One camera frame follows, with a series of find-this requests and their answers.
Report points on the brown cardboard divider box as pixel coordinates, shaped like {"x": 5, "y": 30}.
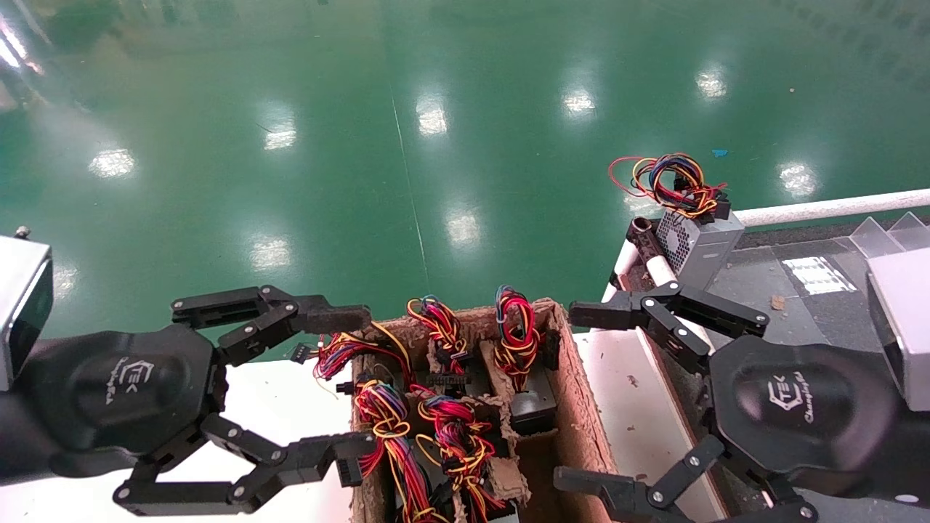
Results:
{"x": 581, "y": 421}

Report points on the black pipe connector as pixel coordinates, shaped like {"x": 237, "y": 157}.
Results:
{"x": 643, "y": 236}

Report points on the long white frame pipe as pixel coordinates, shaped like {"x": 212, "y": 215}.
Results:
{"x": 828, "y": 208}

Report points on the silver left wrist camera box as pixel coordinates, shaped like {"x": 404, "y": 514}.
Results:
{"x": 18, "y": 305}

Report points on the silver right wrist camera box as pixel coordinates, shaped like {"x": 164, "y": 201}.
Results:
{"x": 904, "y": 327}

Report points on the black conveyor belt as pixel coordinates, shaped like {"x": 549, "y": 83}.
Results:
{"x": 806, "y": 290}

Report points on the small brown cardboard scrap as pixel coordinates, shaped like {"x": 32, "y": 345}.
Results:
{"x": 778, "y": 302}

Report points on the clear plastic divider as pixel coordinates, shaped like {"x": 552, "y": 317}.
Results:
{"x": 890, "y": 234}

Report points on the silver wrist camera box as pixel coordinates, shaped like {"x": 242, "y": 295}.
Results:
{"x": 18, "y": 305}
{"x": 904, "y": 327}

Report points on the short white frame pipe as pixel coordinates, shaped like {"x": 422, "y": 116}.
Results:
{"x": 661, "y": 270}

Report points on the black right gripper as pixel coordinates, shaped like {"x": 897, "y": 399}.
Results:
{"x": 799, "y": 407}

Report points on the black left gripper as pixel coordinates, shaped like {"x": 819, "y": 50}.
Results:
{"x": 109, "y": 392}

